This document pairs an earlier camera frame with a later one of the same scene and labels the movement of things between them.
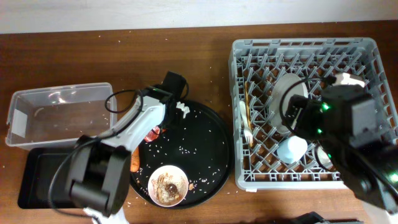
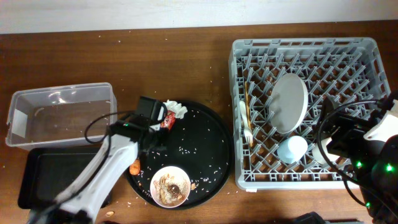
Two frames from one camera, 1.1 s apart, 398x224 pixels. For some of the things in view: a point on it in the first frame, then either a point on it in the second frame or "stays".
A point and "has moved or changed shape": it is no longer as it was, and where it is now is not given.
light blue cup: (291, 149) stays
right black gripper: (311, 109) -> (352, 126)
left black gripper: (178, 119) -> (165, 137)
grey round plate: (286, 86) stays
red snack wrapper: (152, 134) has moved or changed shape
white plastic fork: (247, 133) stays
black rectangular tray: (45, 182) stays
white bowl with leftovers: (168, 185) stays
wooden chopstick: (249, 113) stays
